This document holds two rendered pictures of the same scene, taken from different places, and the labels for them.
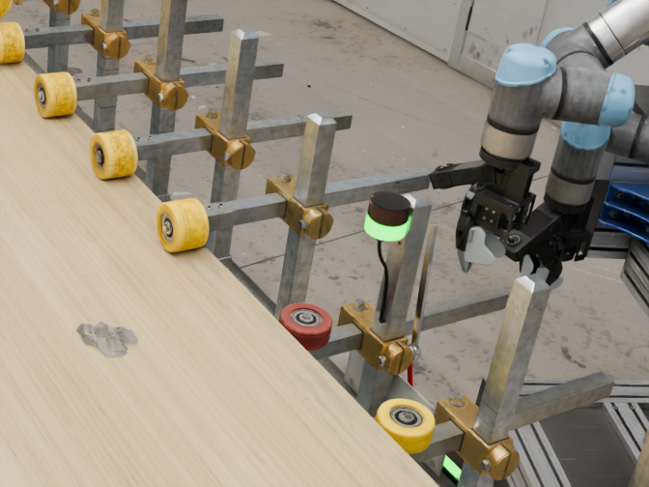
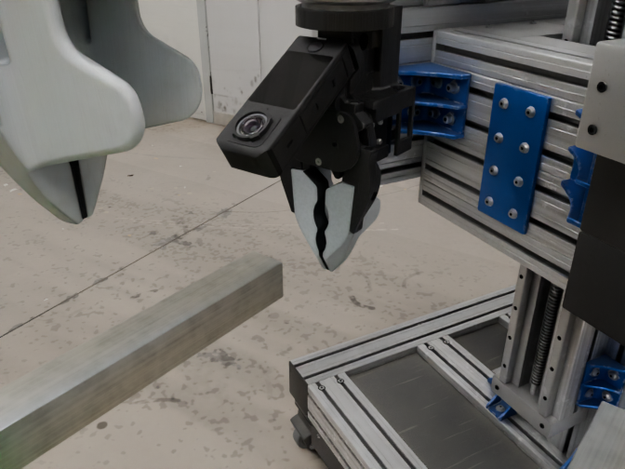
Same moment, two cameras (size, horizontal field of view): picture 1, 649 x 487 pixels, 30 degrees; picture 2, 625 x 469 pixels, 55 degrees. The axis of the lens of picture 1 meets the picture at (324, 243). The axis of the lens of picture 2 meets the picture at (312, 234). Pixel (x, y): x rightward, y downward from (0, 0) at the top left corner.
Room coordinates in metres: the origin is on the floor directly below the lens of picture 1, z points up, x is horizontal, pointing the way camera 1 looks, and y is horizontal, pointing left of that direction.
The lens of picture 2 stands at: (1.39, -0.26, 1.08)
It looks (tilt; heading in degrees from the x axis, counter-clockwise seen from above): 27 degrees down; 348
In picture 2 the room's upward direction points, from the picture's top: straight up
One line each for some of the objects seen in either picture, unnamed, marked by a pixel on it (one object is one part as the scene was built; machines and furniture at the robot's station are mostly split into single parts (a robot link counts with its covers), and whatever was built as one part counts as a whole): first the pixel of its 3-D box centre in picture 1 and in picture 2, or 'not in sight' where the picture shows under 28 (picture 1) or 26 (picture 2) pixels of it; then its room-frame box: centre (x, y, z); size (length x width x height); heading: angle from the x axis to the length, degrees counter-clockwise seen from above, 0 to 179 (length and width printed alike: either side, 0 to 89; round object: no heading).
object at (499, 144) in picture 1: (509, 137); not in sight; (1.60, -0.23, 1.21); 0.08 x 0.08 x 0.05
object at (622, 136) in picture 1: (603, 127); not in sight; (1.91, -0.43, 1.12); 0.11 x 0.11 x 0.08; 73
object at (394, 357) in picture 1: (374, 338); not in sight; (1.57, -0.10, 0.85); 0.14 x 0.06 x 0.05; 39
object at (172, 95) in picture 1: (160, 84); not in sight; (2.16, 0.37, 0.95); 0.14 x 0.06 x 0.05; 39
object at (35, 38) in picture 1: (117, 30); not in sight; (2.39, 0.51, 0.95); 0.50 x 0.04 x 0.04; 129
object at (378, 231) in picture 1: (385, 223); not in sight; (1.53, -0.08, 1.08); 0.06 x 0.06 x 0.02
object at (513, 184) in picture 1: (500, 189); not in sight; (1.59, -0.24, 1.13); 0.09 x 0.08 x 0.12; 59
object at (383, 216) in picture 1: (389, 208); not in sight; (1.53, -0.08, 1.10); 0.06 x 0.06 x 0.02
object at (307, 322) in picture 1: (301, 345); not in sight; (1.51, 0.01, 0.85); 0.08 x 0.08 x 0.11
